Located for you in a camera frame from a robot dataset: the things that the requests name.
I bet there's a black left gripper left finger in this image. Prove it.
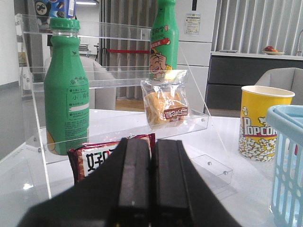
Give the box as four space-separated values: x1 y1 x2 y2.
18 138 150 227

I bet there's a clear acrylic left shelf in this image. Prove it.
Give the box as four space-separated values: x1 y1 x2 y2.
15 13 234 199

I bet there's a fruit plate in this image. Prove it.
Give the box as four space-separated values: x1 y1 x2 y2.
262 46 284 55

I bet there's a green cartoon bottle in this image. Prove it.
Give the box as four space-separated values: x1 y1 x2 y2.
150 0 179 80

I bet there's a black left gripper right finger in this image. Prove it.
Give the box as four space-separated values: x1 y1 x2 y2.
150 140 240 227

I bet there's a blue panda snack box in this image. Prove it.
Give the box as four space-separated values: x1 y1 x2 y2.
34 0 76 18

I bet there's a green bottle near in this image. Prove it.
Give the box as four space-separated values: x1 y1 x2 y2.
44 17 89 156

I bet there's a yellow popcorn cup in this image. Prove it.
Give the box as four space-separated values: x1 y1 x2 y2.
238 85 295 162

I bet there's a bagged bread slice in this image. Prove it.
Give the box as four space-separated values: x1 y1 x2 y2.
141 70 191 129

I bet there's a white refrigerator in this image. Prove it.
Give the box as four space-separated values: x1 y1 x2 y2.
175 0 217 113

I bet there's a light blue plastic basket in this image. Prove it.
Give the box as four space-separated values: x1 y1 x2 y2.
267 105 303 227

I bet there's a grey armchair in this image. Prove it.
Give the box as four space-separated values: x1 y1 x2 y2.
255 68 303 105

